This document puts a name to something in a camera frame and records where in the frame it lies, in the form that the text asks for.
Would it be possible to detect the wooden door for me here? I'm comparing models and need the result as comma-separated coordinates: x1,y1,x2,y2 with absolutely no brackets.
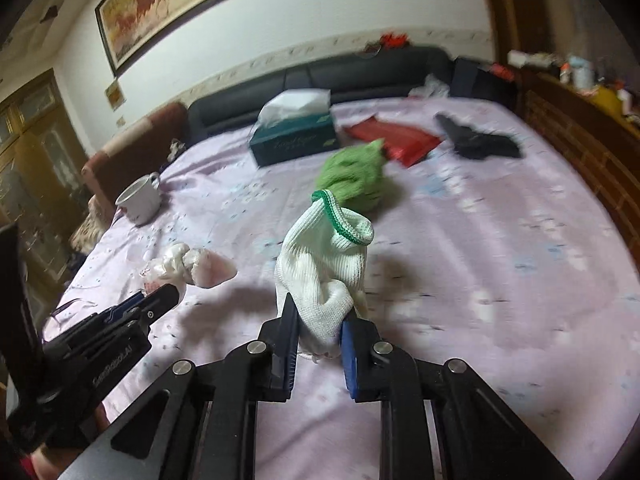
1,70,89,309

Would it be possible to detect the crumpled pink white plastic bag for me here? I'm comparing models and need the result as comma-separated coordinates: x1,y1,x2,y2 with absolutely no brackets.
140,243,238,298

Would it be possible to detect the yellow container on shelf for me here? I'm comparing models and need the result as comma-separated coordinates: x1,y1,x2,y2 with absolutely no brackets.
591,84,623,116

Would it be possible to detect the red flat pouch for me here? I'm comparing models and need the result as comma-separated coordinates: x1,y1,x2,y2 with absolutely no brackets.
343,117,442,168

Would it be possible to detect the red decoration on sofa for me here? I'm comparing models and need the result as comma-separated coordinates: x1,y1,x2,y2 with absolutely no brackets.
378,32,411,50

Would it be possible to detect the black toy gun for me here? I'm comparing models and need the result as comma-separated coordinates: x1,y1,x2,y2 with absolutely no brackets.
435,114,523,160

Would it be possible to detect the purple floral tablecloth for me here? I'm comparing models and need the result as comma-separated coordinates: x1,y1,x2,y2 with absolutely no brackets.
44,100,639,479

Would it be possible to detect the wooden cabinet shelf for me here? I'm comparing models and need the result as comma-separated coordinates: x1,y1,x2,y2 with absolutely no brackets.
518,68,640,261

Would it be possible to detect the green tissue box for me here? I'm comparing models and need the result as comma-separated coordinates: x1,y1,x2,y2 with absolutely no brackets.
250,89,340,167

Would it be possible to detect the white ceramic mug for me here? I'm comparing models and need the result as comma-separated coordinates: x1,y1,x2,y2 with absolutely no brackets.
115,172,162,226

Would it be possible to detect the brown armchair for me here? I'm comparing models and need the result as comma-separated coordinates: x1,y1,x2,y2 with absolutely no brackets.
81,102,188,222

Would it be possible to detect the green knitted cloth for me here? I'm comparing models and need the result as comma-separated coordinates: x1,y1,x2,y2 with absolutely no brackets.
316,139,386,214

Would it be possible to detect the black leather sofa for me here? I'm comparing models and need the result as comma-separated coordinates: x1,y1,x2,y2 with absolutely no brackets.
183,46,518,146

